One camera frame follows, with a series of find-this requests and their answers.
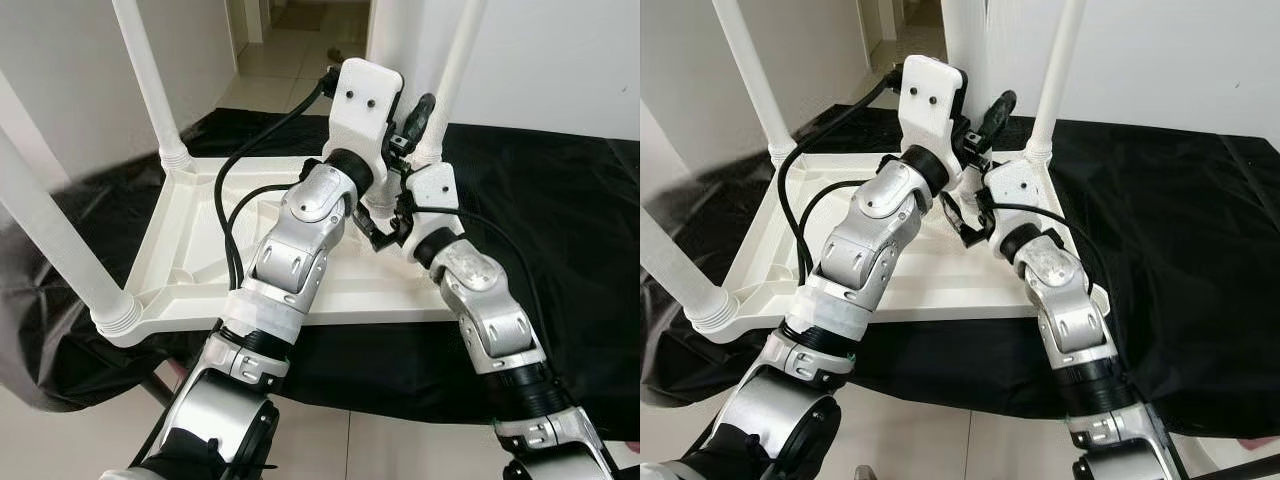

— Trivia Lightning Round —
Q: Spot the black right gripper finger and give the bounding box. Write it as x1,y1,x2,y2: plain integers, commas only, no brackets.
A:
940,197,977,248
358,215,395,253

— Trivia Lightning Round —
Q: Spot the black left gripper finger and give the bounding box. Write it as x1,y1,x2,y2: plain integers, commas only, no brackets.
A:
405,93,438,141
980,90,1018,141

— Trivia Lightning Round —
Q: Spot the white plastic children table top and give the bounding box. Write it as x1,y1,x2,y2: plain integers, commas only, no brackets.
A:
713,148,1111,333
100,150,481,348

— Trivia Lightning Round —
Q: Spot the black table cloth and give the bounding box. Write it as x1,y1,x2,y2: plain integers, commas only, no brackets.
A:
0,105,641,441
640,105,1280,441

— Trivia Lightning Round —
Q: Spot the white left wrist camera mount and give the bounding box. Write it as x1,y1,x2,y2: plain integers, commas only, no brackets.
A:
898,55,969,186
325,58,406,191

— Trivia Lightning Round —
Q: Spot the white door frame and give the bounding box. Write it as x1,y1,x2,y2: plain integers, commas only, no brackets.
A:
862,0,903,46
225,0,269,46

